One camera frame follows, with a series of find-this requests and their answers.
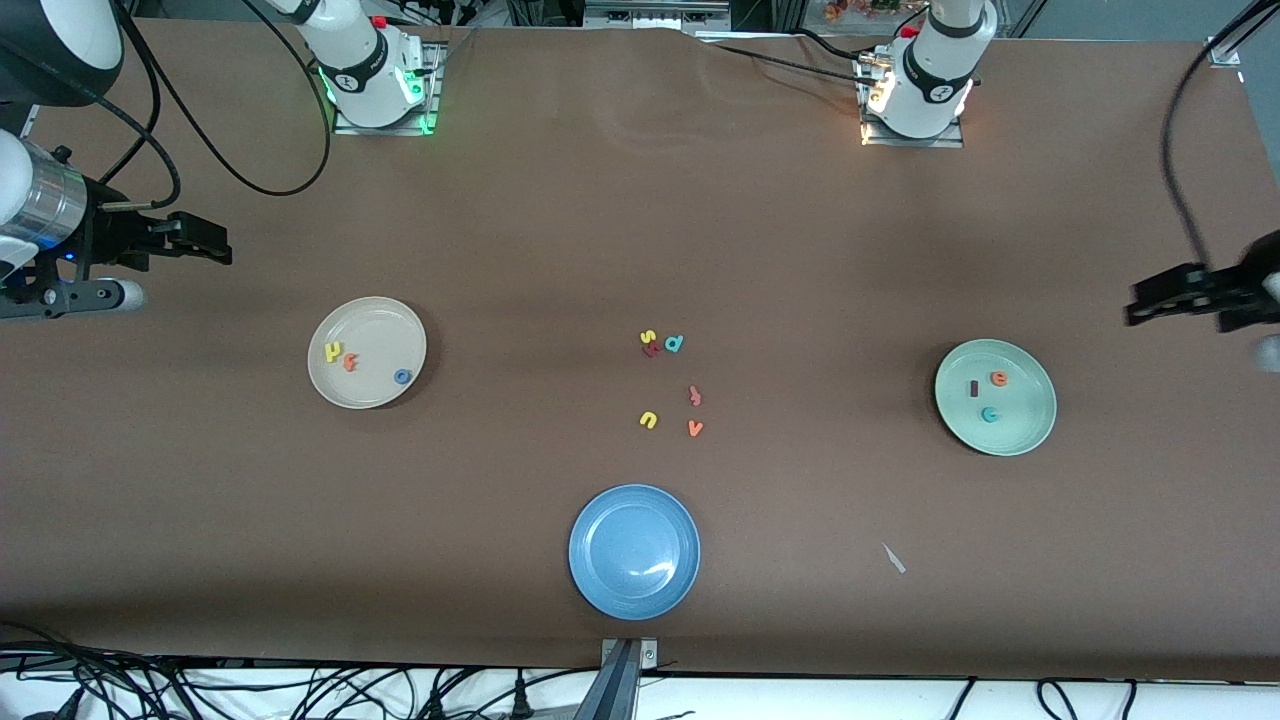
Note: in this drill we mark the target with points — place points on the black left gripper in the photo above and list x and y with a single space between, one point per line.
1232 287

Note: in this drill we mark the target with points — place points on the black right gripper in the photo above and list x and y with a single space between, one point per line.
112 238

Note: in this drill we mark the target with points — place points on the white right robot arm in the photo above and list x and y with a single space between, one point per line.
360 70

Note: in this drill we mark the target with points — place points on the beige brown plate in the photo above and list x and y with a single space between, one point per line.
375 325

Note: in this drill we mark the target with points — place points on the green plate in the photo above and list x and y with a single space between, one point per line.
1020 420

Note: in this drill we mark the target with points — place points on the brown table cover sheet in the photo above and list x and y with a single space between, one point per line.
200 520

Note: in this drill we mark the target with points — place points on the white paper scrap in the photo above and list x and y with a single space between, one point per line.
894 559

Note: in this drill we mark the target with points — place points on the orange colourful object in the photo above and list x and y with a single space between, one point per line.
850 10

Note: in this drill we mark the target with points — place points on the grey metal box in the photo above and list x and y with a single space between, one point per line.
655 15

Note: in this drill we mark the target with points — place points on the black power plug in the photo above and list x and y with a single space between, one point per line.
437 705
520 697

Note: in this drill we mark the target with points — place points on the blue plate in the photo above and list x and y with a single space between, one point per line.
634 550

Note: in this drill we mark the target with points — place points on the aluminium frame rail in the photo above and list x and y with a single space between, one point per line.
25 120

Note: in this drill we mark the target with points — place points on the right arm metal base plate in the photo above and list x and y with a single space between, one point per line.
380 131

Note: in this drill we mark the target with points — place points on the aluminium frame profile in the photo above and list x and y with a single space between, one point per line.
1222 50

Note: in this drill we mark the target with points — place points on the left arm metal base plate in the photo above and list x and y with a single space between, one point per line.
910 143

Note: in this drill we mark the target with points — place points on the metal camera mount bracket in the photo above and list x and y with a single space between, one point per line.
620 685

